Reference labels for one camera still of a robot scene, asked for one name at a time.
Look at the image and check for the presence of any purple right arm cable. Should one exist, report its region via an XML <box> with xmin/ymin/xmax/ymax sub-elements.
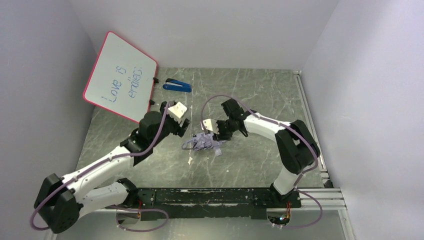
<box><xmin>200</xmin><ymin>95</ymin><xmax>324</xmax><ymax>230</ymax></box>

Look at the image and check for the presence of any pink framed whiteboard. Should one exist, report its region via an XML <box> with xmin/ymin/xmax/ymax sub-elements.
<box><xmin>82</xmin><ymin>31</ymin><xmax>158</xmax><ymax>123</ymax></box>

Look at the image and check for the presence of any blue stapler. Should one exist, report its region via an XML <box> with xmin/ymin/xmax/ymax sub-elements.
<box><xmin>162</xmin><ymin>78</ymin><xmax>192</xmax><ymax>93</ymax></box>

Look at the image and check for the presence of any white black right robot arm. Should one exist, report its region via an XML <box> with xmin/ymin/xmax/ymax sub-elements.
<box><xmin>201</xmin><ymin>98</ymin><xmax>321</xmax><ymax>196</ymax></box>

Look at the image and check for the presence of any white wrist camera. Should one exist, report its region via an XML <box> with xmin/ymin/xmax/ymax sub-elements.
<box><xmin>167</xmin><ymin>101</ymin><xmax>188</xmax><ymax>125</ymax></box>
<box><xmin>201</xmin><ymin>118</ymin><xmax>219</xmax><ymax>134</ymax></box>

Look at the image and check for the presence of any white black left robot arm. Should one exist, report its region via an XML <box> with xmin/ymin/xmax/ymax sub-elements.
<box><xmin>29</xmin><ymin>101</ymin><xmax>190</xmax><ymax>234</ymax></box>

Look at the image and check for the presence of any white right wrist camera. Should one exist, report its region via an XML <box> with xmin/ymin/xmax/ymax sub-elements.
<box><xmin>201</xmin><ymin>118</ymin><xmax>219</xmax><ymax>134</ymax></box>

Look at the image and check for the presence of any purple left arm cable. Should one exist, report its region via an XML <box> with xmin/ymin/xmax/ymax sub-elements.
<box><xmin>29</xmin><ymin>100</ymin><xmax>175</xmax><ymax>233</ymax></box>

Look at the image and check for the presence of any black and lavender umbrella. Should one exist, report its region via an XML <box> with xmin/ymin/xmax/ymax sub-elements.
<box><xmin>181</xmin><ymin>132</ymin><xmax>227</xmax><ymax>157</ymax></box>

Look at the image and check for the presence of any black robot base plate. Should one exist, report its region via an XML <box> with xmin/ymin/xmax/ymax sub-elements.
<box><xmin>119</xmin><ymin>187</ymin><xmax>302</xmax><ymax>220</ymax></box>

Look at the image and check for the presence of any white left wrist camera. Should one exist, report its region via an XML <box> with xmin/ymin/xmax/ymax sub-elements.
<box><xmin>167</xmin><ymin>101</ymin><xmax>188</xmax><ymax>125</ymax></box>

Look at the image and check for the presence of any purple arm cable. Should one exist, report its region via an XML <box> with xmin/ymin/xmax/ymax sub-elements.
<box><xmin>200</xmin><ymin>95</ymin><xmax>324</xmax><ymax>230</ymax></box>
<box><xmin>29</xmin><ymin>100</ymin><xmax>175</xmax><ymax>233</ymax></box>

